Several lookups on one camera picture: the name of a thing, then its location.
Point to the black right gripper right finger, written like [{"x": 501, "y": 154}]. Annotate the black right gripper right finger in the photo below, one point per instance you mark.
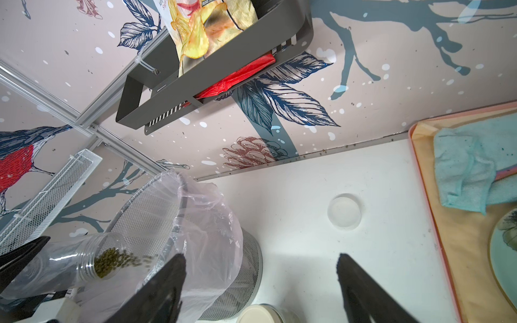
[{"x": 363, "y": 299}]

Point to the black wall basket shelf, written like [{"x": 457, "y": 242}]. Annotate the black wall basket shelf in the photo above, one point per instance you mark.
[{"x": 154, "y": 93}]

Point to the pink tray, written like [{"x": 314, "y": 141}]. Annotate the pink tray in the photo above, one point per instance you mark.
[{"x": 464, "y": 237}]

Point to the Chuba cassava chips bag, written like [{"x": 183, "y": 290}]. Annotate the Chuba cassava chips bag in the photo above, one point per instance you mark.
[{"x": 199, "y": 28}]

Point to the jar with beige lid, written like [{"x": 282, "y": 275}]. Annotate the jar with beige lid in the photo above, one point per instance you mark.
[{"x": 265, "y": 313}]

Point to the clear plastic mung bean jar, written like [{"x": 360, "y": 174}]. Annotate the clear plastic mung bean jar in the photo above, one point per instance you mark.
[{"x": 60, "y": 266}]

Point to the teal cloth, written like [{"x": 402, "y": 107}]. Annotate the teal cloth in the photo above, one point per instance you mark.
[{"x": 468, "y": 159}]

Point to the clear plastic jar lid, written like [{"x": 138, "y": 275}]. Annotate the clear plastic jar lid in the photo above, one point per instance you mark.
[{"x": 345, "y": 212}]

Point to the light green floral plate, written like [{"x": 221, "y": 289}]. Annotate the light green floral plate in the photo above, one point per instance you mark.
[{"x": 502, "y": 256}]

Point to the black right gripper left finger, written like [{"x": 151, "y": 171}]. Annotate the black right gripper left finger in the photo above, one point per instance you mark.
[{"x": 159, "y": 299}]

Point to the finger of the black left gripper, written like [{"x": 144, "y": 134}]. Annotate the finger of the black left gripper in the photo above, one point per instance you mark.
[{"x": 15, "y": 261}]

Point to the metal mesh trash bin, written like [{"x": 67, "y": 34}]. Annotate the metal mesh trash bin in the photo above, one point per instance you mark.
[{"x": 244, "y": 288}]

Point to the green mung beans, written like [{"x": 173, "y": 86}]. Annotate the green mung beans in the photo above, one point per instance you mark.
[{"x": 113, "y": 259}]

